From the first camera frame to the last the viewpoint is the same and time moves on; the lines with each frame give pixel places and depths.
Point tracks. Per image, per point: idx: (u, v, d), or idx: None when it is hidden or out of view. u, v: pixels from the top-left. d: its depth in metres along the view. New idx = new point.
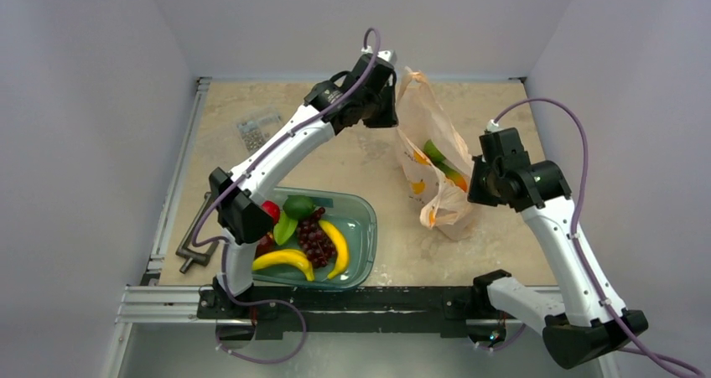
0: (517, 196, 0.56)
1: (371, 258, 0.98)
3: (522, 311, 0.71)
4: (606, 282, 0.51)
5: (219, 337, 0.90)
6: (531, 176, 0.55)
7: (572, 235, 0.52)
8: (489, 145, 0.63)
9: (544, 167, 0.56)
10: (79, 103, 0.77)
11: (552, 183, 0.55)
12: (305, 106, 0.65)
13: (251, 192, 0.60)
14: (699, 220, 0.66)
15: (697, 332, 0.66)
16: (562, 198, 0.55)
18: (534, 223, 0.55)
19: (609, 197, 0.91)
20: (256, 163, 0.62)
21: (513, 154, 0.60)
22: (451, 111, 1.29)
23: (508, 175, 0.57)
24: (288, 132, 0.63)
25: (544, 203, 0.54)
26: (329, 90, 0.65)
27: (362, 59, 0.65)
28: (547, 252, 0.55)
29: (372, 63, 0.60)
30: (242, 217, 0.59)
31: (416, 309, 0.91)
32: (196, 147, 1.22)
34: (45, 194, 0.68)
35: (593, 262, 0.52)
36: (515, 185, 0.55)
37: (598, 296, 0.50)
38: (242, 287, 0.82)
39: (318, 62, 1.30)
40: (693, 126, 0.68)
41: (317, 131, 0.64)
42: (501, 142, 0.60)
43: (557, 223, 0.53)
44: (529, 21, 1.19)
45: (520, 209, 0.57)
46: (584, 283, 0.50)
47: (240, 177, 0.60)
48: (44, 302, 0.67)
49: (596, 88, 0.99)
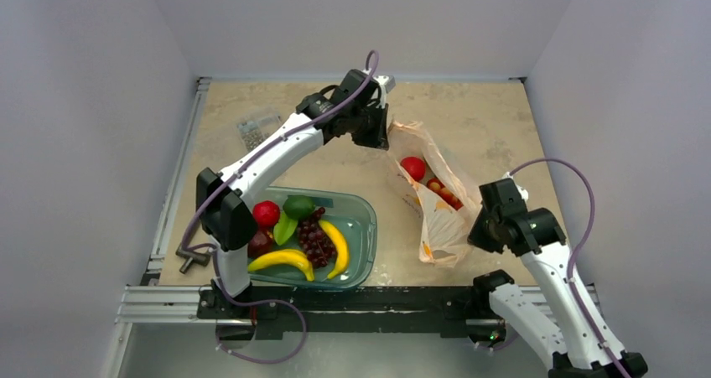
0: (515, 242, 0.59)
1: (371, 258, 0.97)
3: (526, 332, 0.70)
4: (604, 324, 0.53)
5: (219, 337, 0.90)
6: (527, 223, 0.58)
7: (568, 279, 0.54)
8: (489, 194, 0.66)
9: (542, 214, 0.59)
10: (79, 103, 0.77)
11: (547, 230, 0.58)
12: (298, 115, 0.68)
13: (241, 192, 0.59)
14: (698, 220, 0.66)
15: (695, 332, 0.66)
16: (557, 244, 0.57)
18: (532, 268, 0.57)
19: (608, 197, 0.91)
20: (247, 164, 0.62)
21: (510, 202, 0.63)
22: (451, 111, 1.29)
23: (506, 221, 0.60)
24: (282, 137, 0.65)
25: (541, 249, 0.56)
26: (320, 100, 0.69)
27: (351, 75, 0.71)
28: (546, 295, 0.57)
29: (367, 80, 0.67)
30: (232, 218, 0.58)
31: (416, 309, 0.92)
32: (196, 147, 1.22)
34: (44, 194, 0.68)
35: (590, 305, 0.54)
36: (512, 231, 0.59)
37: (597, 339, 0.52)
38: (239, 287, 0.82)
39: (318, 61, 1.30)
40: (693, 125, 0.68)
41: (308, 137, 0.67)
42: (498, 191, 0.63)
43: (554, 268, 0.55)
44: (529, 22, 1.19)
45: (518, 254, 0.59)
46: (583, 326, 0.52)
47: (229, 177, 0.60)
48: (44, 301, 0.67)
49: (596, 88, 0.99)
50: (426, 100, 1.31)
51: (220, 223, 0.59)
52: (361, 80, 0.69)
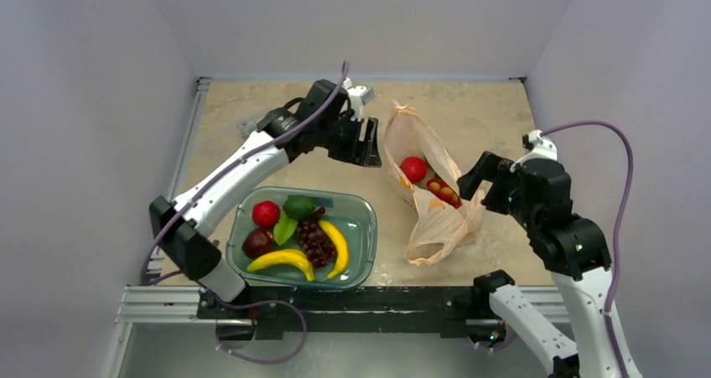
0: (552, 260, 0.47)
1: (371, 258, 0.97)
3: (528, 337, 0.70)
4: (632, 359, 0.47)
5: (219, 337, 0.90)
6: (573, 241, 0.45)
7: (604, 312, 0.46)
8: (531, 183, 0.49)
9: (590, 231, 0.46)
10: (78, 103, 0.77)
11: (594, 251, 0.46)
12: (257, 133, 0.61)
13: (197, 221, 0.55)
14: (698, 220, 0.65)
15: (693, 333, 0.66)
16: (600, 268, 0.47)
18: (565, 289, 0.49)
19: (609, 197, 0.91)
20: (203, 190, 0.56)
21: (558, 205, 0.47)
22: (452, 111, 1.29)
23: (544, 230, 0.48)
24: (240, 158, 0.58)
25: (581, 275, 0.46)
26: (284, 116, 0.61)
27: (317, 85, 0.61)
28: (574, 317, 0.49)
29: (335, 90, 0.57)
30: (187, 249, 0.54)
31: (417, 309, 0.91)
32: (196, 147, 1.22)
34: (44, 194, 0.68)
35: (622, 340, 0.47)
36: (552, 249, 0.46)
37: (620, 375, 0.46)
38: (233, 293, 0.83)
39: (317, 62, 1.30)
40: (692, 125, 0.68)
41: (270, 157, 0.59)
42: (551, 190, 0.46)
43: (592, 297, 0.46)
44: (528, 22, 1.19)
45: (550, 268, 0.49)
46: (609, 361, 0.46)
47: (183, 206, 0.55)
48: (43, 301, 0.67)
49: (596, 88, 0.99)
50: (426, 100, 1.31)
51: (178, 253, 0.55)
52: (328, 90, 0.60)
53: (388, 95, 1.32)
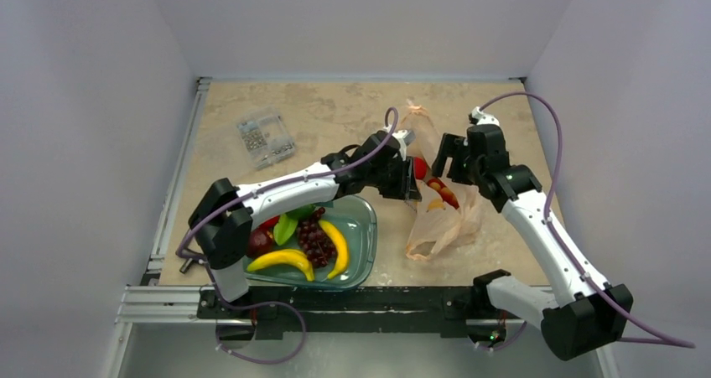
0: (495, 197, 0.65)
1: (371, 258, 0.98)
3: (521, 308, 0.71)
4: (586, 261, 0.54)
5: (219, 337, 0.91)
6: (505, 176, 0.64)
7: (546, 220, 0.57)
8: (475, 142, 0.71)
9: (519, 168, 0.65)
10: (78, 103, 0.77)
11: (524, 182, 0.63)
12: (320, 164, 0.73)
13: (252, 211, 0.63)
14: (699, 220, 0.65)
15: (694, 333, 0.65)
16: (535, 192, 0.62)
18: (515, 216, 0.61)
19: (609, 197, 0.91)
20: (265, 188, 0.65)
21: (495, 155, 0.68)
22: (452, 111, 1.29)
23: (488, 176, 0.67)
24: (304, 176, 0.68)
25: (517, 196, 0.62)
26: (342, 158, 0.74)
27: (372, 138, 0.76)
28: (531, 241, 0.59)
29: (383, 143, 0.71)
30: (234, 234, 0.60)
31: (416, 309, 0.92)
32: (197, 147, 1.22)
34: (44, 194, 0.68)
35: (570, 244, 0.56)
36: (492, 186, 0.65)
37: (578, 272, 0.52)
38: (236, 294, 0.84)
39: (318, 62, 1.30)
40: (693, 125, 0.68)
41: (328, 185, 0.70)
42: (487, 142, 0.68)
43: (531, 211, 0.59)
44: (528, 22, 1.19)
45: (500, 209, 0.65)
46: (563, 261, 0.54)
47: (245, 194, 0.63)
48: (43, 302, 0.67)
49: (595, 88, 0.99)
50: (426, 100, 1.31)
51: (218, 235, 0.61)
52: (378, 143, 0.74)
53: (388, 95, 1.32)
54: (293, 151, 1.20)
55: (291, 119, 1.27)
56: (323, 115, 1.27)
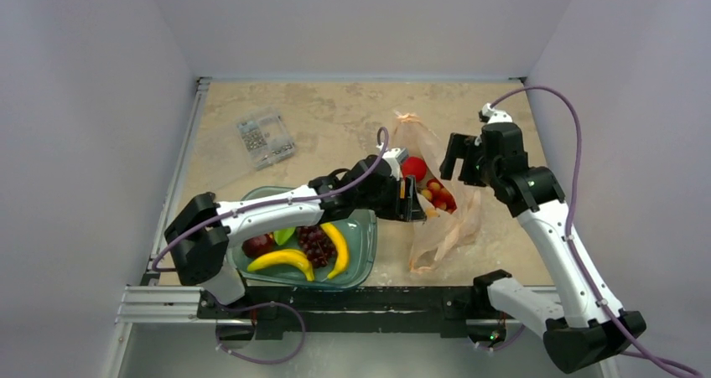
0: (512, 201, 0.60)
1: (371, 258, 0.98)
3: (522, 312, 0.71)
4: (603, 283, 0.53)
5: (219, 337, 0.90)
6: (525, 181, 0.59)
7: (566, 237, 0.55)
8: (491, 141, 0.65)
9: (540, 172, 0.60)
10: (78, 103, 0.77)
11: (546, 188, 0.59)
12: (308, 187, 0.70)
13: (230, 230, 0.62)
14: (698, 220, 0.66)
15: (694, 333, 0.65)
16: (557, 201, 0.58)
18: (531, 228, 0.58)
19: (609, 196, 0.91)
20: (246, 208, 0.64)
21: (513, 155, 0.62)
22: (452, 111, 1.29)
23: (505, 179, 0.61)
24: (288, 199, 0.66)
25: (539, 206, 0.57)
26: (330, 183, 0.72)
27: (360, 162, 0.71)
28: (546, 257, 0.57)
29: (370, 169, 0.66)
30: (207, 252, 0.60)
31: (416, 309, 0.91)
32: (197, 147, 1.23)
34: (45, 194, 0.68)
35: (588, 266, 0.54)
36: (510, 190, 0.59)
37: (594, 297, 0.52)
38: (230, 297, 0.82)
39: (318, 61, 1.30)
40: (692, 126, 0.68)
41: (311, 209, 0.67)
42: (504, 142, 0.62)
43: (552, 226, 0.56)
44: (528, 23, 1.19)
45: (516, 214, 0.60)
46: (580, 284, 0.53)
47: (224, 213, 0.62)
48: (44, 302, 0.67)
49: (595, 88, 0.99)
50: (426, 100, 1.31)
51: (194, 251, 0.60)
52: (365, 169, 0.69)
53: (388, 95, 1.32)
54: (293, 151, 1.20)
55: (291, 119, 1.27)
56: (323, 115, 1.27)
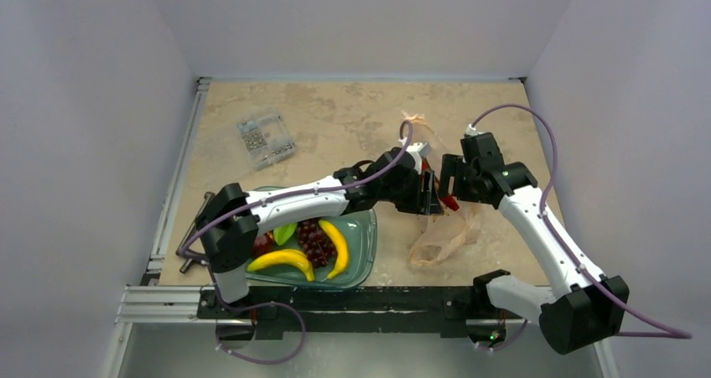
0: (491, 193, 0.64)
1: (371, 258, 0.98)
3: (521, 304, 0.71)
4: (582, 254, 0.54)
5: (219, 337, 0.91)
6: (500, 173, 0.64)
7: (541, 214, 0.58)
8: (469, 146, 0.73)
9: (513, 165, 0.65)
10: (77, 102, 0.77)
11: (520, 178, 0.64)
12: (333, 178, 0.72)
13: (259, 220, 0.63)
14: (698, 220, 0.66)
15: (695, 333, 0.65)
16: (530, 187, 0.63)
18: (511, 212, 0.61)
19: (608, 196, 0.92)
20: (274, 197, 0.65)
21: (488, 155, 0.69)
22: (452, 111, 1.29)
23: (483, 175, 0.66)
24: (314, 189, 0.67)
25: (513, 192, 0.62)
26: (354, 174, 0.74)
27: (385, 155, 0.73)
28: (527, 237, 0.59)
29: (395, 161, 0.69)
30: (238, 240, 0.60)
31: (416, 309, 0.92)
32: (196, 147, 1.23)
34: (45, 194, 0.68)
35: (566, 239, 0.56)
36: (488, 183, 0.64)
37: (574, 264, 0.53)
38: (234, 295, 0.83)
39: (318, 61, 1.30)
40: (692, 126, 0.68)
41: (337, 199, 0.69)
42: (478, 144, 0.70)
43: (527, 206, 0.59)
44: (528, 23, 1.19)
45: (498, 204, 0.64)
46: (559, 254, 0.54)
47: (254, 202, 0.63)
48: (44, 302, 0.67)
49: (595, 88, 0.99)
50: (426, 100, 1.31)
51: (225, 239, 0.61)
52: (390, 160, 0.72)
53: (388, 95, 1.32)
54: (293, 151, 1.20)
55: (291, 119, 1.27)
56: (323, 115, 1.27)
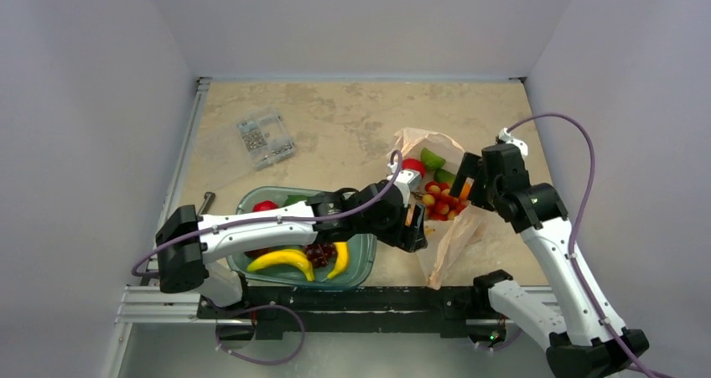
0: (516, 218, 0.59)
1: (371, 258, 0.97)
3: (523, 320, 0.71)
4: (605, 301, 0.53)
5: (219, 337, 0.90)
6: (528, 198, 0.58)
7: (569, 256, 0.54)
8: (491, 161, 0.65)
9: (542, 189, 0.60)
10: (77, 103, 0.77)
11: (548, 205, 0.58)
12: (305, 204, 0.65)
13: (207, 247, 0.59)
14: (698, 220, 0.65)
15: (696, 334, 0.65)
16: (559, 218, 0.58)
18: (532, 245, 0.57)
19: (608, 197, 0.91)
20: (229, 224, 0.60)
21: (514, 173, 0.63)
22: (452, 111, 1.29)
23: (507, 197, 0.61)
24: (277, 218, 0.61)
25: (542, 224, 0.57)
26: (333, 202, 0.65)
27: (371, 186, 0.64)
28: (547, 273, 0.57)
29: (380, 195, 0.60)
30: (183, 268, 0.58)
31: (416, 309, 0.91)
32: (197, 147, 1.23)
34: (45, 193, 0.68)
35: (590, 282, 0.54)
36: (513, 207, 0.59)
37: (598, 315, 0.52)
38: (231, 297, 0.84)
39: (317, 61, 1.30)
40: (692, 125, 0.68)
41: (302, 230, 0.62)
42: (504, 161, 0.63)
43: (555, 244, 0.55)
44: (529, 22, 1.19)
45: (519, 230, 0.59)
46: (583, 302, 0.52)
47: (204, 229, 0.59)
48: (44, 300, 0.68)
49: (595, 88, 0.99)
50: (426, 100, 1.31)
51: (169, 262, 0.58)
52: (374, 195, 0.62)
53: (388, 95, 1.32)
54: (293, 151, 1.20)
55: (291, 119, 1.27)
56: (323, 115, 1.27)
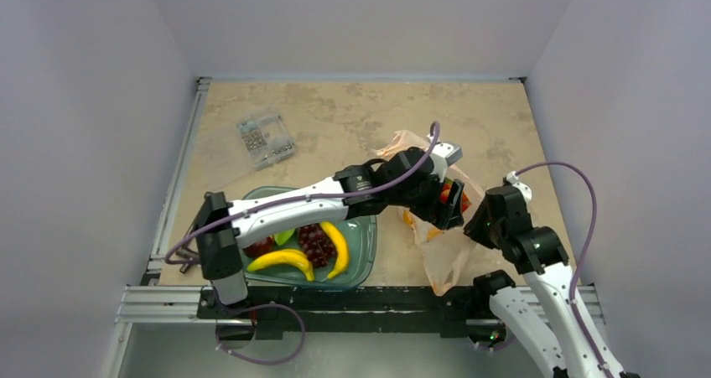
0: (519, 261, 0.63)
1: (371, 258, 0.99)
3: (523, 337, 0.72)
4: (605, 346, 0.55)
5: (220, 337, 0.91)
6: (531, 243, 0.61)
7: (570, 301, 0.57)
8: (495, 204, 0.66)
9: (543, 232, 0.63)
10: (77, 103, 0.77)
11: (549, 249, 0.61)
12: (334, 180, 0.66)
13: (240, 232, 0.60)
14: (697, 220, 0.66)
15: (695, 333, 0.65)
16: (560, 264, 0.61)
18: (536, 287, 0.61)
19: (607, 196, 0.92)
20: (258, 208, 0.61)
21: (516, 216, 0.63)
22: (452, 111, 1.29)
23: (511, 240, 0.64)
24: (305, 197, 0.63)
25: (544, 269, 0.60)
26: (362, 176, 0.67)
27: (400, 156, 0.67)
28: (550, 317, 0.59)
29: (415, 168, 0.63)
30: (220, 253, 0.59)
31: (416, 309, 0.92)
32: (197, 147, 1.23)
34: (45, 192, 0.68)
35: (591, 328, 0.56)
36: (516, 251, 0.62)
37: (597, 360, 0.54)
38: (233, 296, 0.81)
39: (318, 61, 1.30)
40: (692, 125, 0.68)
41: (333, 207, 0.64)
42: (507, 204, 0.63)
43: (557, 288, 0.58)
44: (529, 22, 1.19)
45: (522, 272, 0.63)
46: (583, 347, 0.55)
47: (236, 214, 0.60)
48: (44, 299, 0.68)
49: (594, 88, 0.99)
50: (426, 100, 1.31)
51: (205, 249, 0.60)
52: (406, 168, 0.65)
53: (388, 94, 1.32)
54: (293, 151, 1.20)
55: (291, 119, 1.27)
56: (323, 115, 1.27)
